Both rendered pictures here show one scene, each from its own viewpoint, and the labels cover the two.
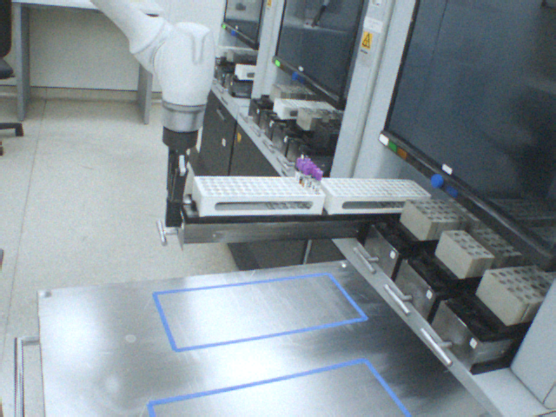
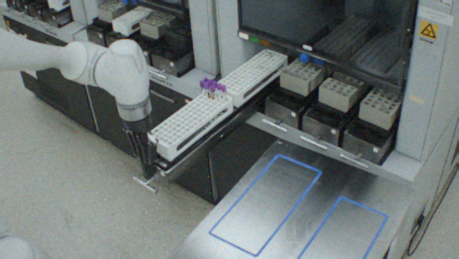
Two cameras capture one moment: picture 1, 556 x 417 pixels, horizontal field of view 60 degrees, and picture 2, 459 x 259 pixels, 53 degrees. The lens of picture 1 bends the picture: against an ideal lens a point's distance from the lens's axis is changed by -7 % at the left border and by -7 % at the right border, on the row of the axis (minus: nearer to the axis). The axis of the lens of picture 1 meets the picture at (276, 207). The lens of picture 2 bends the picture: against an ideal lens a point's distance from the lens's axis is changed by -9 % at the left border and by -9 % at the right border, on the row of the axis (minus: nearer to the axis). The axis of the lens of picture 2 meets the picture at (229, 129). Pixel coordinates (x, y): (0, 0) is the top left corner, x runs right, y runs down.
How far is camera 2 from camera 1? 0.62 m
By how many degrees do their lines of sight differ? 24
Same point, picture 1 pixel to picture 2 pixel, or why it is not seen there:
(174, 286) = (213, 220)
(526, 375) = (406, 150)
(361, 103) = (206, 11)
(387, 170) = (248, 51)
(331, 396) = (343, 227)
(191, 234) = (171, 175)
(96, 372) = not seen: outside the picture
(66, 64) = not seen: outside the picture
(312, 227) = (233, 123)
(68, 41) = not seen: outside the picture
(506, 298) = (379, 115)
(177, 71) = (130, 84)
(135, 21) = (69, 58)
